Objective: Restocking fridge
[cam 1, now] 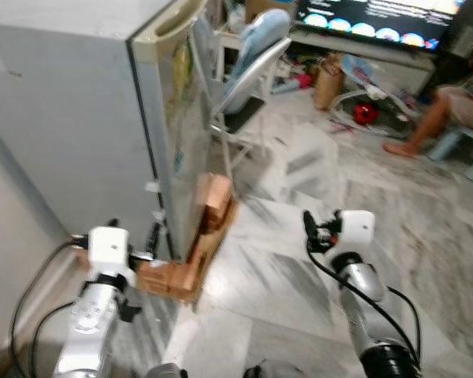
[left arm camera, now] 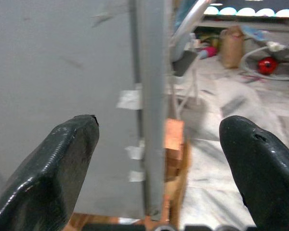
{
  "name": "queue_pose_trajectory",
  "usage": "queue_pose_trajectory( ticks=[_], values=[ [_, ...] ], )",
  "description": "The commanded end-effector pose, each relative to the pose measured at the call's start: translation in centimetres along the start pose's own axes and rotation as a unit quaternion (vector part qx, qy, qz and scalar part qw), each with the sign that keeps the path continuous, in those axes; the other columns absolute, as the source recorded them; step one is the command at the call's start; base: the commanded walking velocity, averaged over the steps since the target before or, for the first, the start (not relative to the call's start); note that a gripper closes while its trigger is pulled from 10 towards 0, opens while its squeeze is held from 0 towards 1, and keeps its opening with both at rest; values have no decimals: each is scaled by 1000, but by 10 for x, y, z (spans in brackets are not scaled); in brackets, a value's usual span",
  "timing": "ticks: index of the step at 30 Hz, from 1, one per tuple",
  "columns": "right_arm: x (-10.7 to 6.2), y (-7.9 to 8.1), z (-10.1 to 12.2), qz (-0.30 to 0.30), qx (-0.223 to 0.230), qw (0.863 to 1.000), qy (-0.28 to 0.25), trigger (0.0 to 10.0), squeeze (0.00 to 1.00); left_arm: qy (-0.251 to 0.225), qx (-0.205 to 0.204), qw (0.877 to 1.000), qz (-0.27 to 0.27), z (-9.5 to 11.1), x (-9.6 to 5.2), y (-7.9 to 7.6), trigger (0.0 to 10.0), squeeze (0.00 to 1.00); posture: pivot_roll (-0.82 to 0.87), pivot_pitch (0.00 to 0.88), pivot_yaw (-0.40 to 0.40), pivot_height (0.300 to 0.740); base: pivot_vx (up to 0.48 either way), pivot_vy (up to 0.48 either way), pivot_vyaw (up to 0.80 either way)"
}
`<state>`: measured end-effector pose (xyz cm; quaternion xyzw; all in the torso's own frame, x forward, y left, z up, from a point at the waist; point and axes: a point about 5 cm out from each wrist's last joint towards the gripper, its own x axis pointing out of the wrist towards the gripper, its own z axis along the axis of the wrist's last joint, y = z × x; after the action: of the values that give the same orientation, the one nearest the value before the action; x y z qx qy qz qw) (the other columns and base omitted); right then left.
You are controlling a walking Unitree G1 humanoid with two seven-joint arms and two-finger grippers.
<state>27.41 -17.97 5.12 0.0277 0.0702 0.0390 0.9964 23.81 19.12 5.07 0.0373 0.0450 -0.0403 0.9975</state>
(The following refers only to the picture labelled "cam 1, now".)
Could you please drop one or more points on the white floor fan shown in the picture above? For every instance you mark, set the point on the white floor fan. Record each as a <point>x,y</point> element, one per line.
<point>390,106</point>

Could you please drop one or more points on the seated person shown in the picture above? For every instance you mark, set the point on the seated person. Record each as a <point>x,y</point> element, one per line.
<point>449,106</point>

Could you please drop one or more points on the light blue plastic stool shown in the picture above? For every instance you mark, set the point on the light blue plastic stool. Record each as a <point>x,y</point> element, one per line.
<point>457,142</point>

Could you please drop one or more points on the red round toy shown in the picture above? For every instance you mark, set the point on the red round toy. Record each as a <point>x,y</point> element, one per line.
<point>366,113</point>

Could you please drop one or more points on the orange brick platform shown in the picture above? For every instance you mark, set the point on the orange brick platform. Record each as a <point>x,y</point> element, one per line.
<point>181,276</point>

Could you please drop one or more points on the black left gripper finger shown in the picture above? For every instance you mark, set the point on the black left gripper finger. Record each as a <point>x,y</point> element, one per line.
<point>153,238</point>

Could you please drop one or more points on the white television stand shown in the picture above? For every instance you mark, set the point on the white television stand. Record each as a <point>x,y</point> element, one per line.
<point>394,67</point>

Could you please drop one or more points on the black flat screen television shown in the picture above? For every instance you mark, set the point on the black flat screen television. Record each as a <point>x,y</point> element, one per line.
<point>378,20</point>

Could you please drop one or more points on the grey fridge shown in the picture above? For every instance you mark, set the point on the grey fridge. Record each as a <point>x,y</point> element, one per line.
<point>71,118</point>

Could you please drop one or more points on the yellow green fridge sticker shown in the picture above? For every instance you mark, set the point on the yellow green fridge sticker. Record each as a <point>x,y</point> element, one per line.
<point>181,71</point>

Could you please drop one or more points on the orange brick stack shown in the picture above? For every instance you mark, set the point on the orange brick stack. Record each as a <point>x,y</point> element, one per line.
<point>215,201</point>

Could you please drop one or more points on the grey left robot leg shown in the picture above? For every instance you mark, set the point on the grey left robot leg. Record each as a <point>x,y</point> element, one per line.
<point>167,372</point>

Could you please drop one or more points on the light blue pillow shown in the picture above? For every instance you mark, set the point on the light blue pillow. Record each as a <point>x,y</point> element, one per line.
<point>260,35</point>

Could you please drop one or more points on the brown paper bag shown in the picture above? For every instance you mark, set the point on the brown paper bag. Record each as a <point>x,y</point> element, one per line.
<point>328,83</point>

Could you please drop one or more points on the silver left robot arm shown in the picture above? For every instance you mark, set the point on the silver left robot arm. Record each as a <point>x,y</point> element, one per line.
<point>91,327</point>

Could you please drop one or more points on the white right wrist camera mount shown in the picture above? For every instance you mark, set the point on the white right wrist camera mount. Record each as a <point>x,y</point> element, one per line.
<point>358,230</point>

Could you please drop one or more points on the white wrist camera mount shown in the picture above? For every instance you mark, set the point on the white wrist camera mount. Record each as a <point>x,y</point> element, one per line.
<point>109,248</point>
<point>358,230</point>

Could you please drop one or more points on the grey metal folding chair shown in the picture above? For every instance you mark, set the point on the grey metal folding chair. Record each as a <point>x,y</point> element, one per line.
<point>252,75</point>

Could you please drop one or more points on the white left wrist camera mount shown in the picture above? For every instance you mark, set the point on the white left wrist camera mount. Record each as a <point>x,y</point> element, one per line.
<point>109,248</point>

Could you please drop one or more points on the grey right robot leg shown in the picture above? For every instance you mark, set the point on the grey right robot leg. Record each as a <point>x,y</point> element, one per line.
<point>272,370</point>

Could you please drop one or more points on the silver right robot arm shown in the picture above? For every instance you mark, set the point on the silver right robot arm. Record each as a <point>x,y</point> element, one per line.
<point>363,303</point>

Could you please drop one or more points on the grey robot leg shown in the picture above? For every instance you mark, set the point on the grey robot leg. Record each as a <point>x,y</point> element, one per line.
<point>167,372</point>
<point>272,370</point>

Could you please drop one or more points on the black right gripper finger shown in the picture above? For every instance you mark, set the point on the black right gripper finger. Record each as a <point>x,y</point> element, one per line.
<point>308,224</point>

